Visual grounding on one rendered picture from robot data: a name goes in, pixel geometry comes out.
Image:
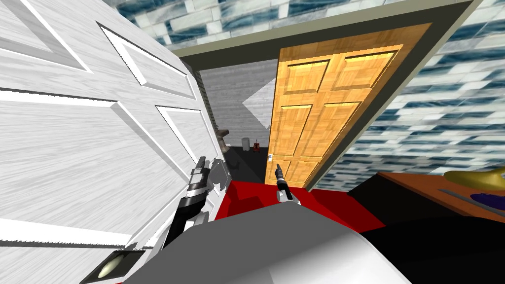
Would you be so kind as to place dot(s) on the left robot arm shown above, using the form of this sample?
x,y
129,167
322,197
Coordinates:
x,y
182,219

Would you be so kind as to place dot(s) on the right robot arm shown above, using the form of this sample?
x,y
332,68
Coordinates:
x,y
287,198

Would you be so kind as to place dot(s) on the small red object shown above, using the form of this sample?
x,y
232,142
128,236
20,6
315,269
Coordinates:
x,y
257,147

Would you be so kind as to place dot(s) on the orange wooden door leaf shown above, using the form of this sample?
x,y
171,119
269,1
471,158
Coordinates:
x,y
315,118

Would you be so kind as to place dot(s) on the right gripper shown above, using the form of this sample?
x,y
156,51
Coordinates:
x,y
284,187

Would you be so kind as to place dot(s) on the white waste bin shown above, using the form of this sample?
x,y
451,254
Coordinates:
x,y
245,144

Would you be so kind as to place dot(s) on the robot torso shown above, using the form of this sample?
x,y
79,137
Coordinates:
x,y
252,252

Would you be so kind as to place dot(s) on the white panelled door leaf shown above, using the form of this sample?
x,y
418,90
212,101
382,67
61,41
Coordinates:
x,y
79,157

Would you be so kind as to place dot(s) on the brown wooden table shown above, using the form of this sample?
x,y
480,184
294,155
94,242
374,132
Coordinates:
x,y
426,188

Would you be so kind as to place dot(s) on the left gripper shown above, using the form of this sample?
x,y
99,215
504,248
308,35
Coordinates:
x,y
197,184

